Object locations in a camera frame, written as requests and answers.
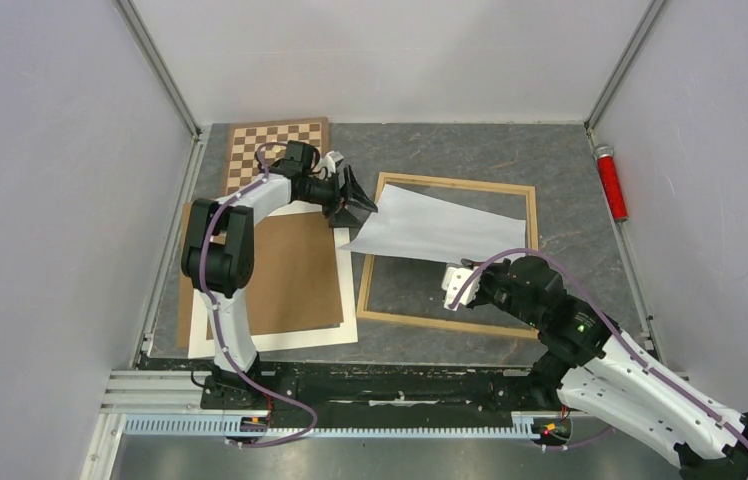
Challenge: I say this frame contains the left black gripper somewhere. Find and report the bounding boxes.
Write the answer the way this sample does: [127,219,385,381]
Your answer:
[298,166,377,230]

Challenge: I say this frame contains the landscape photo print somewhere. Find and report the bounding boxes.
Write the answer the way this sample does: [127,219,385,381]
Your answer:
[341,184,527,264]

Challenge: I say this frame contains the brown frame backing board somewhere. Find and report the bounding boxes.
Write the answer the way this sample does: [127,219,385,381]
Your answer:
[176,201,346,350]

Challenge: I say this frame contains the wooden picture frame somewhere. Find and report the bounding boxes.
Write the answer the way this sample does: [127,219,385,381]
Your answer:
[356,172,539,340]

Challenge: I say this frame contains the red glitter microphone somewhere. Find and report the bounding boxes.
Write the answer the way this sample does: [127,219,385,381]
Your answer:
[593,144,628,223]

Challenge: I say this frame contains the cream photo mat board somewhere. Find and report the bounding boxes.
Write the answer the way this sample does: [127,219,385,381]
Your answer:
[187,198,361,361]

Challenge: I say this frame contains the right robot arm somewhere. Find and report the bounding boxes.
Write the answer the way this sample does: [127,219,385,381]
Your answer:
[447,249,748,479]

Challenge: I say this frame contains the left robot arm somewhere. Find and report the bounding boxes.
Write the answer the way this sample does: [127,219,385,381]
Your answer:
[180,141,378,408]

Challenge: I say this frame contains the wooden chessboard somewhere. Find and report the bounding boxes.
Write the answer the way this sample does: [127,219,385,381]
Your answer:
[222,117,330,196]

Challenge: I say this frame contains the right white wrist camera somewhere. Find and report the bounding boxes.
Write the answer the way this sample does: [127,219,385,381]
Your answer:
[441,264,479,311]

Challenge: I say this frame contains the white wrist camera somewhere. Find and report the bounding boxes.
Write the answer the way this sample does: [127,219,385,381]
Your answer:
[320,150,344,175]
[441,264,479,311]

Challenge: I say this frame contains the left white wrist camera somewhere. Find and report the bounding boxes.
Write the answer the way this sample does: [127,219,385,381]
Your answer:
[320,150,344,175]

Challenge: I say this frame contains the white slotted cable duct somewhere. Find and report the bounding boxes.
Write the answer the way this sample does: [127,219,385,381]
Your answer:
[123,413,563,442]

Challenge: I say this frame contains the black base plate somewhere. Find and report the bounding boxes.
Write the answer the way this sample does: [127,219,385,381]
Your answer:
[198,360,595,431]

